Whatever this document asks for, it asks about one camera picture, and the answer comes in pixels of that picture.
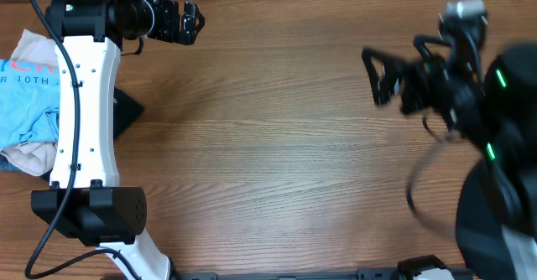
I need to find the light blue printed t-shirt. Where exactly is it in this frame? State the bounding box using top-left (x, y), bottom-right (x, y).
top-left (1, 60), bottom-right (60, 148)

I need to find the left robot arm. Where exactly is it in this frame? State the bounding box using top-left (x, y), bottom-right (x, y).
top-left (31, 0), bottom-right (205, 279)

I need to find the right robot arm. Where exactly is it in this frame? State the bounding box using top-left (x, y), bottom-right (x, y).
top-left (362, 42), bottom-right (536, 279)

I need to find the black folded garment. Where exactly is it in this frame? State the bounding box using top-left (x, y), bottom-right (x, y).
top-left (41, 86), bottom-right (145, 182)

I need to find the black t-shirt right pile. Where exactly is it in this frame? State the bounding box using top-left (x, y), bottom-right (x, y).
top-left (456, 163), bottom-right (516, 280)

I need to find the beige folded garment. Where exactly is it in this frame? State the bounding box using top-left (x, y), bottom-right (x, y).
top-left (1, 29), bottom-right (58, 177)

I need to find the blue folded garment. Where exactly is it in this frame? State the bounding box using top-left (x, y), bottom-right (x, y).
top-left (0, 157), bottom-right (21, 172)

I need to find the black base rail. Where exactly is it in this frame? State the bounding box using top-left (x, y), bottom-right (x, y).
top-left (178, 267), bottom-right (397, 280)

